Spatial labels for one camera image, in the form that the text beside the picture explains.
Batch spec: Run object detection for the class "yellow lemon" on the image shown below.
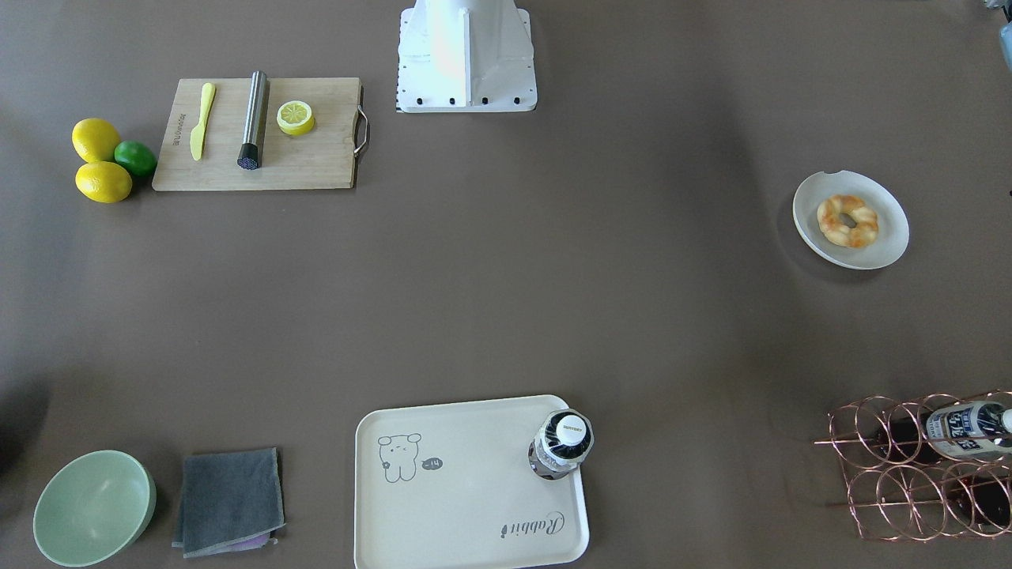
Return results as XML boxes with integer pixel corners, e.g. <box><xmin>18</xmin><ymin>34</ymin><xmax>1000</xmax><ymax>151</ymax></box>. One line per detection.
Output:
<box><xmin>71</xmin><ymin>118</ymin><xmax>122</xmax><ymax>163</ymax></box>
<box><xmin>75</xmin><ymin>161</ymin><xmax>133</xmax><ymax>204</ymax></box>

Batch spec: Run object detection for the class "green lime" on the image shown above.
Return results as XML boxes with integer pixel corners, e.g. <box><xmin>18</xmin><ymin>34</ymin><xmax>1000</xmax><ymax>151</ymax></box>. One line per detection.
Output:
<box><xmin>113</xmin><ymin>141</ymin><xmax>157</xmax><ymax>178</ymax></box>

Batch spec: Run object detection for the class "glazed ring donut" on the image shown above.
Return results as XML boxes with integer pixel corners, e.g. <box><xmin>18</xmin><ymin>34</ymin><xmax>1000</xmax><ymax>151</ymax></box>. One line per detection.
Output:
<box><xmin>817</xmin><ymin>194</ymin><xmax>879</xmax><ymax>248</ymax></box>

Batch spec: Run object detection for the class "bamboo cutting board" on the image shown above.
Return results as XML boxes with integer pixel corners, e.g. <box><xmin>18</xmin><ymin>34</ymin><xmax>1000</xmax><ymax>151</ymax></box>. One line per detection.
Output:
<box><xmin>152</xmin><ymin>77</ymin><xmax>368</xmax><ymax>192</ymax></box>

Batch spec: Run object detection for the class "yellow plastic knife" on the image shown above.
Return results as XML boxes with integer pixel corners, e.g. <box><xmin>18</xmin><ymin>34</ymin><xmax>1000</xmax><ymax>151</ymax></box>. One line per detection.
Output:
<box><xmin>189</xmin><ymin>82</ymin><xmax>217</xmax><ymax>161</ymax></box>

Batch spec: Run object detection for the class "stainless steel muddler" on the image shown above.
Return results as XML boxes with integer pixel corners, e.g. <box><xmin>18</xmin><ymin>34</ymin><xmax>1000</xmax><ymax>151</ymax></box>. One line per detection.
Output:
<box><xmin>237</xmin><ymin>70</ymin><xmax>269</xmax><ymax>171</ymax></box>

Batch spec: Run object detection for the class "bottle in wire rack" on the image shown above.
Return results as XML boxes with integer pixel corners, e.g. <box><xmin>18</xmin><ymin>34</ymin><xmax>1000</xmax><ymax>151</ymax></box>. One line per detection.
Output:
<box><xmin>925</xmin><ymin>401</ymin><xmax>1011</xmax><ymax>462</ymax></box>

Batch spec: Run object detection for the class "yellow lemon upper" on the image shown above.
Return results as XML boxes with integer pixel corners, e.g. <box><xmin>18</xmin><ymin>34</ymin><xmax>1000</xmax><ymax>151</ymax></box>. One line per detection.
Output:
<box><xmin>71</xmin><ymin>118</ymin><xmax>122</xmax><ymax>163</ymax></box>

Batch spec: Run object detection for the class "dark drink bottle on tray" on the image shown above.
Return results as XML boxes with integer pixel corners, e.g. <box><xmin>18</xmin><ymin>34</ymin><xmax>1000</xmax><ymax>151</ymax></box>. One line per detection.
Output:
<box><xmin>528</xmin><ymin>409</ymin><xmax>595</xmax><ymax>481</ymax></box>

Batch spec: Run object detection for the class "copper wire bottle rack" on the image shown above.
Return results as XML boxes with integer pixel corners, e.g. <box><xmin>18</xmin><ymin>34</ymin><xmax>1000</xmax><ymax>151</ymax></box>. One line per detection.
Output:
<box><xmin>825</xmin><ymin>391</ymin><xmax>1010</xmax><ymax>541</ymax></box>

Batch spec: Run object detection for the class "cream rabbit tray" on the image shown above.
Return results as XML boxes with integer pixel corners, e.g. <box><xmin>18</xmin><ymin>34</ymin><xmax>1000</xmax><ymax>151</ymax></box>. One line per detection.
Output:
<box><xmin>353</xmin><ymin>394</ymin><xmax>590</xmax><ymax>568</ymax></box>

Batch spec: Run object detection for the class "half lemon slice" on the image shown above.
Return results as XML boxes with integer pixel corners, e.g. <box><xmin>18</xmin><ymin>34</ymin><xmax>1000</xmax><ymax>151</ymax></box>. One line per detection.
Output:
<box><xmin>276</xmin><ymin>100</ymin><xmax>315</xmax><ymax>137</ymax></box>

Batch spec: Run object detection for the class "mint green bowl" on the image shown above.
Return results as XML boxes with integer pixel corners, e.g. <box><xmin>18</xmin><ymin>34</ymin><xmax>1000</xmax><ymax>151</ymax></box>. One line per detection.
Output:
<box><xmin>32</xmin><ymin>450</ymin><xmax>157</xmax><ymax>567</ymax></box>

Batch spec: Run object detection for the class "grey folded cloth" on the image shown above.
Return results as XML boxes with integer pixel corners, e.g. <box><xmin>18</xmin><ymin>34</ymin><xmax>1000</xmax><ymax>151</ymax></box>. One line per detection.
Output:
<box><xmin>172</xmin><ymin>448</ymin><xmax>285</xmax><ymax>559</ymax></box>

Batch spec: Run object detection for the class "white round plate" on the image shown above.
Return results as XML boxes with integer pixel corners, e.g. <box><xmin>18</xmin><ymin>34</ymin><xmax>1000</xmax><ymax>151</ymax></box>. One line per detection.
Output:
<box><xmin>792</xmin><ymin>170</ymin><xmax>908</xmax><ymax>270</ymax></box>

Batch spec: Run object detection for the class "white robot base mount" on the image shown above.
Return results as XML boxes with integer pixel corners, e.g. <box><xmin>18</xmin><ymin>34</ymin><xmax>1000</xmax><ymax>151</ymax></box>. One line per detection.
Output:
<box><xmin>395</xmin><ymin>1</ymin><xmax>538</xmax><ymax>113</ymax></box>

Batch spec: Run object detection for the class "yellow lemon lower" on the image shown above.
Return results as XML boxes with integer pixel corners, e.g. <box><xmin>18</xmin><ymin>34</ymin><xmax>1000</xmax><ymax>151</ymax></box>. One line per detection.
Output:
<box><xmin>75</xmin><ymin>161</ymin><xmax>133</xmax><ymax>204</ymax></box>

